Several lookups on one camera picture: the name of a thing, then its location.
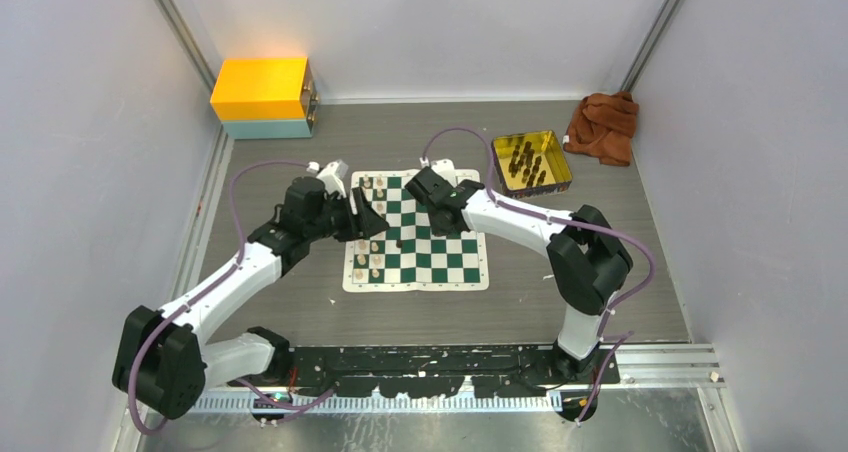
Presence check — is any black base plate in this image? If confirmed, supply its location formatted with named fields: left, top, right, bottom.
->
left=245, top=344, right=620, bottom=399

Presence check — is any gold metal tin tray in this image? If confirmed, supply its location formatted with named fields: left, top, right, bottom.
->
left=491, top=130, right=573, bottom=199

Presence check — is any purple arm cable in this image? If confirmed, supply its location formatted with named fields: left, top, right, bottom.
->
left=421, top=126, right=657, bottom=424
left=127, top=160, right=339, bottom=437

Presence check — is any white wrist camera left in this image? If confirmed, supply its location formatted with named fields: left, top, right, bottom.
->
left=307, top=159, right=348, bottom=197

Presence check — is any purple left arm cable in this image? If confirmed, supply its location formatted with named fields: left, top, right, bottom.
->
left=127, top=160, right=339, bottom=437

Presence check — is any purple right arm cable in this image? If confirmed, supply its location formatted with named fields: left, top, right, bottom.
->
left=421, top=126, right=657, bottom=424

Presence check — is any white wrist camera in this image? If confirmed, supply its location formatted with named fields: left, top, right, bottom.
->
left=307, top=159, right=348, bottom=197
left=419, top=157, right=458, bottom=186

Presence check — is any yellow and teal box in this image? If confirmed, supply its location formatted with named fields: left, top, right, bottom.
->
left=210, top=57, right=320, bottom=140

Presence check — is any aluminium frame rail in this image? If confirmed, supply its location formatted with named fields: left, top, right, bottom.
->
left=123, top=344, right=726, bottom=416

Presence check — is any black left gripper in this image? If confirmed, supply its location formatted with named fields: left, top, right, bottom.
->
left=306, top=187, right=388, bottom=242

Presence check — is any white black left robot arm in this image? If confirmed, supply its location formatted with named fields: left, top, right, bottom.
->
left=112, top=177, right=389, bottom=420

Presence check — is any brown crumpled cloth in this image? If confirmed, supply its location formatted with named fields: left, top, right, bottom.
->
left=563, top=91, right=640, bottom=167

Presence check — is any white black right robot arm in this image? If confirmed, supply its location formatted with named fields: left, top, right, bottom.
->
left=404, top=167, right=633, bottom=383

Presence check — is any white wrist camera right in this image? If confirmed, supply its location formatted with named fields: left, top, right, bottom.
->
left=419, top=157, right=458, bottom=186

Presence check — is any green white chess mat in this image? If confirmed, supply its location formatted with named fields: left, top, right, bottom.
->
left=342, top=169, right=490, bottom=293

